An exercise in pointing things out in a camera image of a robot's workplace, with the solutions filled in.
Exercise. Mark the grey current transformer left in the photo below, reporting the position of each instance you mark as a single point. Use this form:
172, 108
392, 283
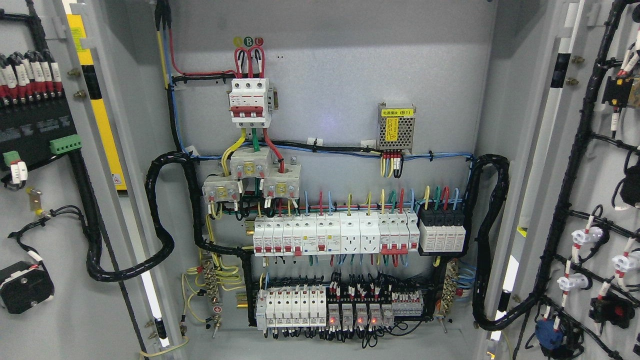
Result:
217, 188

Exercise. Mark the black surge protector block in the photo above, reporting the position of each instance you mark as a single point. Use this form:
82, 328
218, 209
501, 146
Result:
442, 232

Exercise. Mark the black digital power meter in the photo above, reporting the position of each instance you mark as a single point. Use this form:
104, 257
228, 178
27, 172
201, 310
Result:
40, 131

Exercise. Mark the grey current transformer middle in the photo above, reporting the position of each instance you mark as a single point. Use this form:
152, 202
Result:
246, 163

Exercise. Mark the lower relay terminal row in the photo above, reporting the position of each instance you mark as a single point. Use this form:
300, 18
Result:
336, 310

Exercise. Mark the brass ground terminal bar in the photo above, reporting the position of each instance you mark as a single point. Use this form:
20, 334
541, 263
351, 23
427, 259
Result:
209, 272

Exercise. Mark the white rotary selector switch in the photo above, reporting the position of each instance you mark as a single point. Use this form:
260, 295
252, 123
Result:
23, 286

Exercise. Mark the grey cabinet door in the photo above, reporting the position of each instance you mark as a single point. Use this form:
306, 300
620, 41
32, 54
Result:
85, 319
554, 244

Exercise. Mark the grey current transformer right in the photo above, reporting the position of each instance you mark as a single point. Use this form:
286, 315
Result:
282, 185

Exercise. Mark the upper white breaker row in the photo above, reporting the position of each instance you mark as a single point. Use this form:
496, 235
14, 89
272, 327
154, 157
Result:
355, 233

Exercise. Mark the grey current transformer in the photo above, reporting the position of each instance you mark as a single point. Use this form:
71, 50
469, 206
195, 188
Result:
282, 185
246, 163
217, 188

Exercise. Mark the red three pole main breaker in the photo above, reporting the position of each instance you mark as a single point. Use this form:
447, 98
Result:
251, 103

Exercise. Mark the metal mesh power supply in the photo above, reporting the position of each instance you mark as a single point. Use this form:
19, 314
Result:
396, 125

